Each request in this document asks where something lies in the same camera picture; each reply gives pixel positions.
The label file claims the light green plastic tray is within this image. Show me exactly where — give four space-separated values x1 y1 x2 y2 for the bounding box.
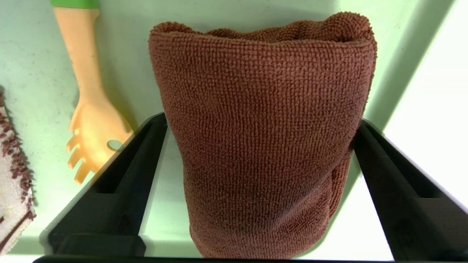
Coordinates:
0 0 457 258

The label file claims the chocolate blueberry cake slice toy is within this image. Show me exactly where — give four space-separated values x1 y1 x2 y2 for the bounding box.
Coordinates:
0 86 37 256

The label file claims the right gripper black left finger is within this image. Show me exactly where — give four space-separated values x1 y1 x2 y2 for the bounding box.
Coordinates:
39 113 169 256

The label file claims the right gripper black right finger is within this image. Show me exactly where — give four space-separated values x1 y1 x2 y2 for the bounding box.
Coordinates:
353 119 468 260

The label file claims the green handled pasta spoon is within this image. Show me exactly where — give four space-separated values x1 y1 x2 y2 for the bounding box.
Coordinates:
50 0 134 185

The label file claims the brown towel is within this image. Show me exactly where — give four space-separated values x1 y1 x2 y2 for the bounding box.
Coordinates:
148 12 378 260

